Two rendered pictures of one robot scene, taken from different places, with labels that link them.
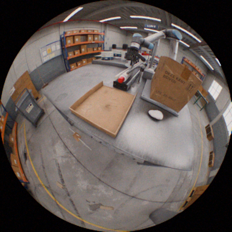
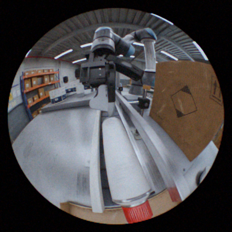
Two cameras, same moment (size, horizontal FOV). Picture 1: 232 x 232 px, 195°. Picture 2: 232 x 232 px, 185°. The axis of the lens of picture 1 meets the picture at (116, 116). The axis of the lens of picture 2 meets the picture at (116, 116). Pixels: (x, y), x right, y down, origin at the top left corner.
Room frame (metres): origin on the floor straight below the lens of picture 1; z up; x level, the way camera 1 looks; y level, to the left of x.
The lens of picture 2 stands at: (0.46, -0.01, 1.01)
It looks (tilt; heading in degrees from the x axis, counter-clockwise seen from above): 30 degrees down; 329
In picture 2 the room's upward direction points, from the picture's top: straight up
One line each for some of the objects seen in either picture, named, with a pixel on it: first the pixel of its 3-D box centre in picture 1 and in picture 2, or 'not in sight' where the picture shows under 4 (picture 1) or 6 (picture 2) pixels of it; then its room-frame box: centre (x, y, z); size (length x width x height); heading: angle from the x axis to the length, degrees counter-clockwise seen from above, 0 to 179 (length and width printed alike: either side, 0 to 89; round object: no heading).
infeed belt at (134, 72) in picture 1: (141, 66); (106, 93); (1.19, -0.31, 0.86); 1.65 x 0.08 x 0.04; 158
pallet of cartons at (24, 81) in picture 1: (24, 92); not in sight; (0.92, 3.75, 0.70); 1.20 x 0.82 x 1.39; 156
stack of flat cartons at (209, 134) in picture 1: (209, 132); not in sight; (0.31, -4.37, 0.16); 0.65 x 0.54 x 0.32; 155
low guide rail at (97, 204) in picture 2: (135, 65); (101, 95); (0.93, -0.17, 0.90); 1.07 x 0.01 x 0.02; 158
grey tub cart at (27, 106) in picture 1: (28, 106); not in sight; (0.41, 2.26, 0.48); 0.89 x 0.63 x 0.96; 79
